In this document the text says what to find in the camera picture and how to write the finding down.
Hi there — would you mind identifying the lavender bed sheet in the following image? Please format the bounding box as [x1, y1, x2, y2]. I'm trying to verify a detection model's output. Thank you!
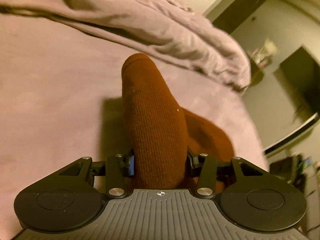
[0, 11, 270, 240]

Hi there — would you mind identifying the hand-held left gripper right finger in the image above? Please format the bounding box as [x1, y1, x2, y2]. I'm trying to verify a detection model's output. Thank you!
[187, 147, 263, 198]

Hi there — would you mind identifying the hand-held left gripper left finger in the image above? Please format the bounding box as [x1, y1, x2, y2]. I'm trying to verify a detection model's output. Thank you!
[59, 154, 136, 198]

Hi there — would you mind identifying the dark doorway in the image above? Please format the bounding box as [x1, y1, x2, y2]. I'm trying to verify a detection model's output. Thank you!
[212, 0, 272, 33]

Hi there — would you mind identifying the dark floor clutter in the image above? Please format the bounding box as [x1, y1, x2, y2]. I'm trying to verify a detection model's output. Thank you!
[269, 154, 313, 187]

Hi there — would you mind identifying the brown knit sweater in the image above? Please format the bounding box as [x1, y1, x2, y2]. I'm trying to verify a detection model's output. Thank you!
[121, 53, 235, 189]

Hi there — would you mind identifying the small cluttered wall shelf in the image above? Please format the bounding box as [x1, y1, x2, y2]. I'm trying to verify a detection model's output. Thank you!
[247, 38, 279, 87]

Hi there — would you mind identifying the crumpled lavender duvet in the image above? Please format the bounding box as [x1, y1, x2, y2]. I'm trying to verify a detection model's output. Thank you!
[0, 0, 252, 93]

